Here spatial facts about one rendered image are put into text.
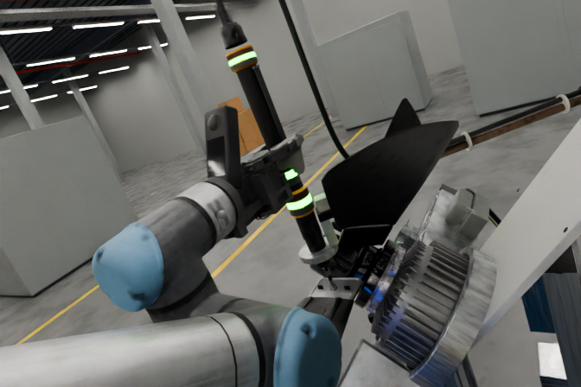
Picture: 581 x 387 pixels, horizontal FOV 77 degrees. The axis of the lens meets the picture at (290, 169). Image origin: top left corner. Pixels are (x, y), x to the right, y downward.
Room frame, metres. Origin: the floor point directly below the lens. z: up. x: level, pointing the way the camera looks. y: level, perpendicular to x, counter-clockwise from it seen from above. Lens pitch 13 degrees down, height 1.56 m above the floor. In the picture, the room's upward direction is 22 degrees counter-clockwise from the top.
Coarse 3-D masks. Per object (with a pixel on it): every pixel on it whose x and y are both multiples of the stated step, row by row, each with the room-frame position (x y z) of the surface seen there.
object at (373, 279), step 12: (336, 228) 0.66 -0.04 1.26; (336, 252) 0.63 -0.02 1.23; (348, 252) 0.62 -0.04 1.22; (360, 252) 0.62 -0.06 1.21; (372, 252) 0.64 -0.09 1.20; (384, 252) 0.61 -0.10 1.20; (312, 264) 0.65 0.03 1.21; (336, 264) 0.62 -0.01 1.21; (348, 264) 0.61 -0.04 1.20; (360, 264) 0.62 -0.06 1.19; (372, 264) 0.61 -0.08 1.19; (384, 264) 0.59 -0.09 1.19; (324, 276) 0.65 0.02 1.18; (336, 276) 0.63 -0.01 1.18; (348, 276) 0.61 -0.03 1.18; (360, 276) 0.62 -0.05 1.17; (372, 276) 0.58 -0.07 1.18; (360, 288) 0.61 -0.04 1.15; (372, 288) 0.58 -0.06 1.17; (360, 300) 0.59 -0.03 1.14
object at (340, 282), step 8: (320, 280) 0.63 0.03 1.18; (328, 280) 0.63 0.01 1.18; (336, 280) 0.61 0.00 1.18; (344, 280) 0.61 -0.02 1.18; (352, 280) 0.60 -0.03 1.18; (360, 280) 0.59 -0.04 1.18; (328, 288) 0.60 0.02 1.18; (344, 288) 0.58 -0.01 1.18; (352, 288) 0.57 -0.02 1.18; (312, 296) 0.59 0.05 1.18; (320, 296) 0.58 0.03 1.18; (328, 296) 0.58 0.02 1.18; (336, 296) 0.57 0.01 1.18; (344, 296) 0.56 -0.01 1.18; (352, 296) 0.55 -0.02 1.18
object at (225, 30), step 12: (228, 12) 0.59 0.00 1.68; (228, 24) 0.58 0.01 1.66; (228, 36) 0.57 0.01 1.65; (240, 36) 0.58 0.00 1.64; (228, 48) 0.60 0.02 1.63; (312, 216) 0.58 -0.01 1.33; (300, 228) 0.58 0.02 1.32; (312, 228) 0.57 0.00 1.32; (312, 240) 0.58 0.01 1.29; (324, 264) 0.58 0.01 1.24
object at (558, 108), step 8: (560, 104) 0.58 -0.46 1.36; (576, 104) 0.57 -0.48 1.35; (536, 112) 0.58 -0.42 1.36; (544, 112) 0.57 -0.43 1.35; (552, 112) 0.57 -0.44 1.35; (520, 120) 0.58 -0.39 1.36; (528, 120) 0.57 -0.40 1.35; (536, 120) 0.57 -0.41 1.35; (496, 128) 0.58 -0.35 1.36; (504, 128) 0.58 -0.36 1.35; (512, 128) 0.57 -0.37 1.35; (480, 136) 0.58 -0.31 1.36; (488, 136) 0.58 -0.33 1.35; (456, 144) 0.58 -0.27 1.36; (464, 144) 0.58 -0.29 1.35; (448, 152) 0.58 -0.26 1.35
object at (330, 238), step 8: (320, 200) 0.58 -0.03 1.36; (320, 208) 0.58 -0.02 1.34; (328, 208) 0.58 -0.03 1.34; (320, 216) 0.57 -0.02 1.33; (328, 216) 0.57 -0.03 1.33; (328, 224) 0.58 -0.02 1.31; (328, 232) 0.58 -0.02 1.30; (328, 240) 0.58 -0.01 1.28; (336, 240) 0.58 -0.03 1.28; (304, 248) 0.61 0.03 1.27; (328, 248) 0.57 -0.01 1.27; (336, 248) 0.57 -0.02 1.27; (304, 256) 0.58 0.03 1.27; (312, 256) 0.57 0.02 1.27; (320, 256) 0.56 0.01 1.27; (328, 256) 0.56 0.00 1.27
